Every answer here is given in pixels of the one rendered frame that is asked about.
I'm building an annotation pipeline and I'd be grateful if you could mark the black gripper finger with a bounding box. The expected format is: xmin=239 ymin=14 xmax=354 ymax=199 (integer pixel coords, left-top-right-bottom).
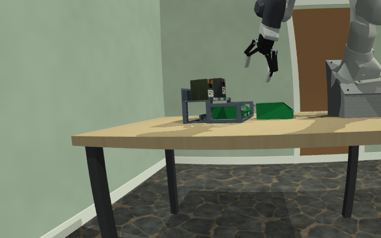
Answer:
xmin=244 ymin=39 xmax=261 ymax=68
xmin=263 ymin=48 xmax=278 ymax=83

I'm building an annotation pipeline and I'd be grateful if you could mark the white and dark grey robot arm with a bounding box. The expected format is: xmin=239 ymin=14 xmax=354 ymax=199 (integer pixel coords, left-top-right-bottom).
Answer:
xmin=254 ymin=0 xmax=381 ymax=85

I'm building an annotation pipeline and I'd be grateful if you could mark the black tool case with orange latches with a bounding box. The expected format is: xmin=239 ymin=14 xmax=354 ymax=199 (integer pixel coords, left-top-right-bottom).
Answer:
xmin=210 ymin=78 xmax=226 ymax=98

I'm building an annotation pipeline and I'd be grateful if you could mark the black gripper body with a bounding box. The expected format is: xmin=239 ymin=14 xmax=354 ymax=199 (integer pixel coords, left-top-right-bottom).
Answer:
xmin=257 ymin=34 xmax=274 ymax=55

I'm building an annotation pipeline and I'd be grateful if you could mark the olive green case with orange latches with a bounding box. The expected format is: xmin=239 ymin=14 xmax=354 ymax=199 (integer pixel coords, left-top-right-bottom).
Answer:
xmin=190 ymin=79 xmax=214 ymax=101

